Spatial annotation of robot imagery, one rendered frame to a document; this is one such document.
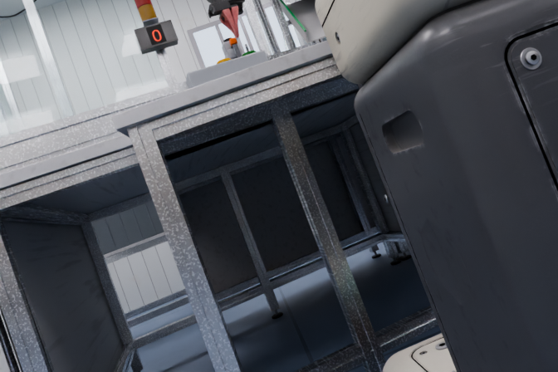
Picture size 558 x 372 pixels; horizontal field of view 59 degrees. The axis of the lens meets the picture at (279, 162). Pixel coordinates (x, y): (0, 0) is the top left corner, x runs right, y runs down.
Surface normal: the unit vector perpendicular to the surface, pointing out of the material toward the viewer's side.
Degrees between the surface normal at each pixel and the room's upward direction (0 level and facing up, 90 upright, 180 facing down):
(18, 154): 90
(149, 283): 90
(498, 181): 90
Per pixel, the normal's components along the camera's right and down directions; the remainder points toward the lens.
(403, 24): -0.41, 0.91
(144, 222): 0.22, -0.13
